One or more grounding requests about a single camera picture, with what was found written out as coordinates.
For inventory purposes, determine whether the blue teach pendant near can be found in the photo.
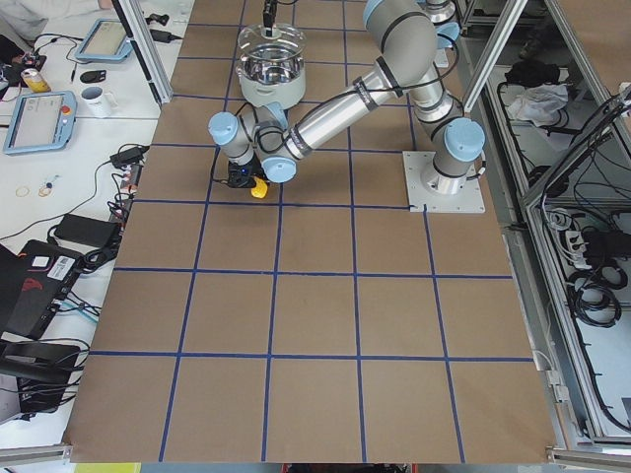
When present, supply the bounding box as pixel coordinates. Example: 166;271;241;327
3;91;77;155

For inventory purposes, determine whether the black power brick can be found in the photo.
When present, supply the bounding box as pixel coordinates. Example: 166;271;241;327
52;214;120;248

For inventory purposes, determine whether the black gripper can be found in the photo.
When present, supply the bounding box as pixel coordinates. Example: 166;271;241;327
262;0;277;37
227;156;262;189

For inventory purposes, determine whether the black laptop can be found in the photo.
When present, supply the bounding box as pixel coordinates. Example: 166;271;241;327
5;239;83;340

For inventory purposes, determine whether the white mug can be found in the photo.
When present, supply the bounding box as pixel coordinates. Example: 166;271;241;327
81;86;118;118

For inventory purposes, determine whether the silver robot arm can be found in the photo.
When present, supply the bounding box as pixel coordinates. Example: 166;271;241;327
262;1;460;49
208;0;485;195

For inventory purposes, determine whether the yellow corn cob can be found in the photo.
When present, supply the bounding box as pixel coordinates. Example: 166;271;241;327
250;177;268;199

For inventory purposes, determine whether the glass pot lid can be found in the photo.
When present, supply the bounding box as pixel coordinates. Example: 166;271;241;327
238;23;306;60

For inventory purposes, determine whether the blue teach pendant far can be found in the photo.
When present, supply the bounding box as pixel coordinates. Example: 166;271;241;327
75;19;132;63

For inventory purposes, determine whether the pale green electric pot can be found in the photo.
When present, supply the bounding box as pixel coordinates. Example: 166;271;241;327
237;42;306;109

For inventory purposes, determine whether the black computer mouse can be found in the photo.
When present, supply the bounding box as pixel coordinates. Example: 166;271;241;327
80;70;106;84

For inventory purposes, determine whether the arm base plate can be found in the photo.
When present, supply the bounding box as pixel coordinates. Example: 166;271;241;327
402;151;485;214

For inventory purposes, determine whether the blue teach pendant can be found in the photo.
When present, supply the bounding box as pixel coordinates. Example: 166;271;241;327
75;19;132;63
3;91;77;155

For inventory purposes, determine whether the aluminium frame post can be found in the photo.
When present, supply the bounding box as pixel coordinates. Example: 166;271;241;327
112;0;174;106

